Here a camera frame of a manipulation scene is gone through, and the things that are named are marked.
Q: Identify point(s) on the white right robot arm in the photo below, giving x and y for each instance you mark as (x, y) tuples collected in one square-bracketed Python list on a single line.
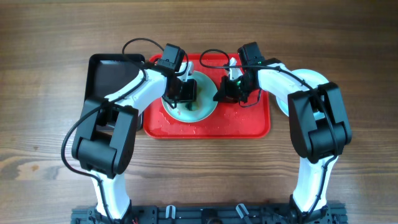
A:
[(318, 123)]

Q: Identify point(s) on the black tray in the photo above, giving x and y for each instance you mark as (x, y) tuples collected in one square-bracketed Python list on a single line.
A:
[(108, 73)]

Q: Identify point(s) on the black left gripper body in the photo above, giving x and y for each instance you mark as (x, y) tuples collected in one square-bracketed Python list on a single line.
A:
[(185, 91)]

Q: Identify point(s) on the green yellow sponge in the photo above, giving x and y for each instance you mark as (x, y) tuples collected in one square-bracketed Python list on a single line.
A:
[(192, 106)]

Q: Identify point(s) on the red tray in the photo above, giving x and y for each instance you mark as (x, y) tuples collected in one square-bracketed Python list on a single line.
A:
[(228, 121)]

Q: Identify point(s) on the light blue plate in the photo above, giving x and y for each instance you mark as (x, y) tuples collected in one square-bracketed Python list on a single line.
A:
[(206, 89), (311, 77)]

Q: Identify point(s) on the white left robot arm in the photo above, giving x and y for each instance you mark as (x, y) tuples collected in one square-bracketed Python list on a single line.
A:
[(105, 136)]

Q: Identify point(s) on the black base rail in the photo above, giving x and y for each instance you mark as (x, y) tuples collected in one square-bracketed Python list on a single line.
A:
[(271, 213)]

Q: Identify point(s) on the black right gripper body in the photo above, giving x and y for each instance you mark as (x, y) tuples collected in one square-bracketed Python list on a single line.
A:
[(237, 89)]

